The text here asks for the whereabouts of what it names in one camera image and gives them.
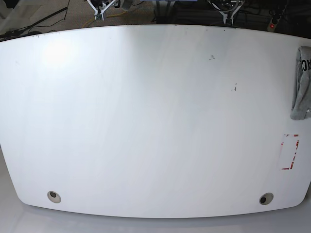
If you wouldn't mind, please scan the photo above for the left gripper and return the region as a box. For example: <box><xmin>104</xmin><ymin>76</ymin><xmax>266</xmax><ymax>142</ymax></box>
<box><xmin>208</xmin><ymin>0</ymin><xmax>244</xmax><ymax>17</ymax></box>

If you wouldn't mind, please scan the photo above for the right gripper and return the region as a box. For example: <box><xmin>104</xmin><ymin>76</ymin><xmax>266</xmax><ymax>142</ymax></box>
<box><xmin>86</xmin><ymin>0</ymin><xmax>121</xmax><ymax>15</ymax></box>

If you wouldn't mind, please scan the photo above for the grey Hugging Face T-shirt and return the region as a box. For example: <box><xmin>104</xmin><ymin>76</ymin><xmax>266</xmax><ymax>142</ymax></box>
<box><xmin>290</xmin><ymin>46</ymin><xmax>311</xmax><ymax>120</ymax></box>

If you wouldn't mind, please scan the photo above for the red tape rectangle marker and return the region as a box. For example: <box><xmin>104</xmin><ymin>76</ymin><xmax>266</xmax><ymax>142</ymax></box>
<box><xmin>279</xmin><ymin>134</ymin><xmax>300</xmax><ymax>170</ymax></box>

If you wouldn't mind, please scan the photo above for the right table grommet hole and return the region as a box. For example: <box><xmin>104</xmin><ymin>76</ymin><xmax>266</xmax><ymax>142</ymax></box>
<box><xmin>259</xmin><ymin>193</ymin><xmax>274</xmax><ymax>205</ymax></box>

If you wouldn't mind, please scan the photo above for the table grommet hole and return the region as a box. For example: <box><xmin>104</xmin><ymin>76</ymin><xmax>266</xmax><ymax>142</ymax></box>
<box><xmin>259</xmin><ymin>193</ymin><xmax>274</xmax><ymax>205</ymax></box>
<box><xmin>47</xmin><ymin>191</ymin><xmax>61</xmax><ymax>203</ymax></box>

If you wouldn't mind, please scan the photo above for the left table grommet hole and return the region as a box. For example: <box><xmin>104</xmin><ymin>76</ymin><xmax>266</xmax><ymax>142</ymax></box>
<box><xmin>47</xmin><ymin>191</ymin><xmax>61</xmax><ymax>203</ymax></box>

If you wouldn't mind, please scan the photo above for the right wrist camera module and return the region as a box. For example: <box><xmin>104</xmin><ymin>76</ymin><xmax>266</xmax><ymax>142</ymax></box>
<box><xmin>94</xmin><ymin>13</ymin><xmax>104</xmax><ymax>21</ymax></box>

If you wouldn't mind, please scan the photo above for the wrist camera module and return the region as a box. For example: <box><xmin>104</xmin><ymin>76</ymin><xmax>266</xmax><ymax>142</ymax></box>
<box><xmin>94</xmin><ymin>13</ymin><xmax>104</xmax><ymax>21</ymax></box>
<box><xmin>223</xmin><ymin>16</ymin><xmax>234</xmax><ymax>25</ymax></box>

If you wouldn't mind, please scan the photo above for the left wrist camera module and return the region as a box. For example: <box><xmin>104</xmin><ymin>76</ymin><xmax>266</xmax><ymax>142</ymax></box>
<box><xmin>223</xmin><ymin>16</ymin><xmax>234</xmax><ymax>25</ymax></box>

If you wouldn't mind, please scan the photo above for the yellow cable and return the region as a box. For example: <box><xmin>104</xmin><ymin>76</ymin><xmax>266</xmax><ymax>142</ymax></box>
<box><xmin>84</xmin><ymin>11</ymin><xmax>129</xmax><ymax>29</ymax></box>

